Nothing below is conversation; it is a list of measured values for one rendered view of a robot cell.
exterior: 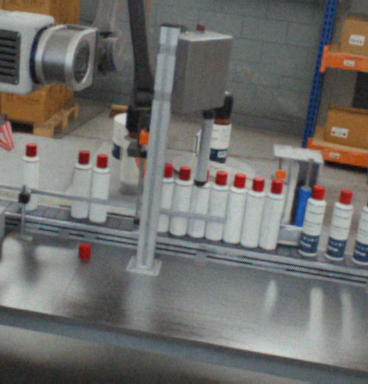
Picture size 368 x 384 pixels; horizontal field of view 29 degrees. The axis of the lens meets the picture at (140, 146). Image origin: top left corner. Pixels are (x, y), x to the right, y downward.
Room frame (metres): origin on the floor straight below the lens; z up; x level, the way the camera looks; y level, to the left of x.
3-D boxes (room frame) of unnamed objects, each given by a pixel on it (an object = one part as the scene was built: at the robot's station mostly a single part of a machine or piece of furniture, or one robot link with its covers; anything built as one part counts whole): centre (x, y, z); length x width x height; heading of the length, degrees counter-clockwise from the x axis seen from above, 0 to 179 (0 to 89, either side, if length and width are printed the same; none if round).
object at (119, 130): (2.56, 0.01, 0.95); 0.20 x 0.20 x 0.14
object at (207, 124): (1.81, -0.17, 1.18); 0.04 x 0.04 x 0.21
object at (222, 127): (2.50, -0.28, 1.04); 0.09 x 0.09 x 0.29
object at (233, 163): (2.50, -0.28, 0.89); 0.31 x 0.31 x 0.01
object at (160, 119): (1.78, -0.05, 1.16); 0.04 x 0.04 x 0.67; 82
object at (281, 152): (1.97, -0.46, 1.14); 0.14 x 0.11 x 0.01; 82
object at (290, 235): (1.96, -0.45, 1.01); 0.14 x 0.13 x 0.26; 82
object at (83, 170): (1.96, 0.16, 0.98); 0.05 x 0.05 x 0.20
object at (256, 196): (1.88, -0.34, 0.98); 0.05 x 0.05 x 0.20
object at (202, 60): (1.83, -0.12, 1.38); 0.17 x 0.10 x 0.19; 137
